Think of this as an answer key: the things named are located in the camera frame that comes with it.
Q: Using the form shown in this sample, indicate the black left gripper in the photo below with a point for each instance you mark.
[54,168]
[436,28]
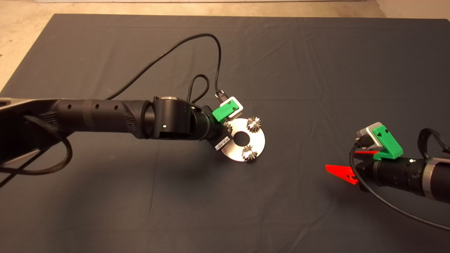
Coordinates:
[218,135]

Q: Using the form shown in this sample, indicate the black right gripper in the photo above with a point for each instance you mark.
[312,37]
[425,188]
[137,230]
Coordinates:
[366,174]

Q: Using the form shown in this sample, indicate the small steel planetary gear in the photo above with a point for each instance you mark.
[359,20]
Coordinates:
[254,124]
[248,154]
[229,127]

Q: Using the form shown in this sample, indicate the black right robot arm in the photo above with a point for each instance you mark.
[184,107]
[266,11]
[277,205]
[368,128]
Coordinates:
[422,177]

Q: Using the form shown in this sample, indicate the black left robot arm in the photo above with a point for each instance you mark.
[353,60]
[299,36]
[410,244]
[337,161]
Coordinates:
[105,116]

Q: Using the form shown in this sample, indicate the round metal carrier plate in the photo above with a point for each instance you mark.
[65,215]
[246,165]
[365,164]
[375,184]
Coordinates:
[258,138]

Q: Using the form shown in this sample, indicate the dark grey table cloth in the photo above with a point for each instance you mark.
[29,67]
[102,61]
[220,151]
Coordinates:
[281,70]

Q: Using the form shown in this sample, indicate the green left camera mount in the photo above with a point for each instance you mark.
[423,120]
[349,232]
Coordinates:
[222,112]

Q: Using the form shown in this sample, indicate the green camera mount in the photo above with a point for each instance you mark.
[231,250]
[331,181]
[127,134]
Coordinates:
[388,144]
[222,112]

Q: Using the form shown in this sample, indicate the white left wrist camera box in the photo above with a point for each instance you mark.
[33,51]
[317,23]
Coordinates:
[237,107]

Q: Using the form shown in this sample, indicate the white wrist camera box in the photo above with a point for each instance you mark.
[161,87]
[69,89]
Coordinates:
[367,135]
[237,107]

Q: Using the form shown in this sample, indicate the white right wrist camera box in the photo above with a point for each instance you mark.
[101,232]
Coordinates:
[367,135]

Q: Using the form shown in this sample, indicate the green right camera mount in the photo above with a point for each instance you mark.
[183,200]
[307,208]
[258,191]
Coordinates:
[388,144]

